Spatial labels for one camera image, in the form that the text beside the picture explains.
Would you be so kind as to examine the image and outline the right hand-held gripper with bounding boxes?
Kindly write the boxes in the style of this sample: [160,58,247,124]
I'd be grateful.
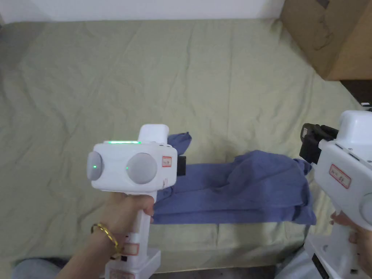
[299,110,372,279]

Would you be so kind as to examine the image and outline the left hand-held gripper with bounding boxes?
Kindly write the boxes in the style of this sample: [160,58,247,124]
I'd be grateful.
[86,124,186,279]

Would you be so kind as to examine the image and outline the dark blue shirt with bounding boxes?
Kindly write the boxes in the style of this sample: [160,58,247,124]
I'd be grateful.
[151,132,317,226]

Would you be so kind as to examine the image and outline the person's left forearm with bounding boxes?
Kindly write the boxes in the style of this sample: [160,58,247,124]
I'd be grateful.
[55,223,125,279]

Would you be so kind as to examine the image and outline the person's left hand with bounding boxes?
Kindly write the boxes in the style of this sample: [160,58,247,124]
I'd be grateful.
[98,193,155,251]

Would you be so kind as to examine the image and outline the person's right hand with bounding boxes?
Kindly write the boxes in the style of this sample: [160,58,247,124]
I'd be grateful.
[329,211,372,279]

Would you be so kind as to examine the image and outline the bed with pale green sheet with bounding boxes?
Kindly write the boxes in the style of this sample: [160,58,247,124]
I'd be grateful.
[0,17,365,269]

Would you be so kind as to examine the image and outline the brown cardboard carton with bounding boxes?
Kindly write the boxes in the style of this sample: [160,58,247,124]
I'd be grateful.
[278,0,372,82]

